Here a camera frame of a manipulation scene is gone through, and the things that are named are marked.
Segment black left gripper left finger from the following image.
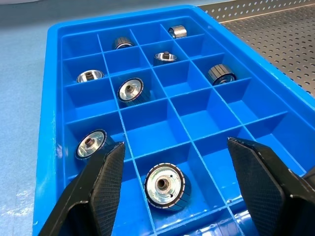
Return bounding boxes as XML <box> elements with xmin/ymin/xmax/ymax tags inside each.
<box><xmin>38</xmin><ymin>141</ymin><xmax>126</xmax><ymax>236</ymax></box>

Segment blue compartment tray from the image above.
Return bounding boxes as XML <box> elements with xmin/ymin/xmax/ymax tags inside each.
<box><xmin>31</xmin><ymin>4</ymin><xmax>315</xmax><ymax>236</ymax></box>

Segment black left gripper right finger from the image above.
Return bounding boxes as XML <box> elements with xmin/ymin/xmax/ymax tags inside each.
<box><xmin>227</xmin><ymin>137</ymin><xmax>315</xmax><ymax>236</ymax></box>

